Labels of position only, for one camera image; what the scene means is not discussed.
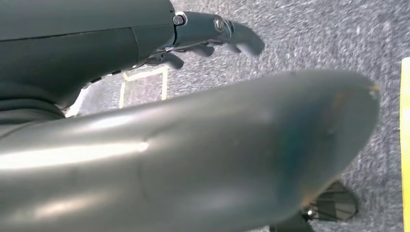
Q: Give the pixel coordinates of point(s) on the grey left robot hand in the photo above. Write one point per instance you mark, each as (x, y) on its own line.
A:
(80, 38)

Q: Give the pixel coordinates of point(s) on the yellow floor tape square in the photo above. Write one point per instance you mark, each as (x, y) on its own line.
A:
(405, 144)
(165, 83)

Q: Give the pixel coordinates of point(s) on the black robot foot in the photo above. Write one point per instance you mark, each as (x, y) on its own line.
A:
(336, 201)

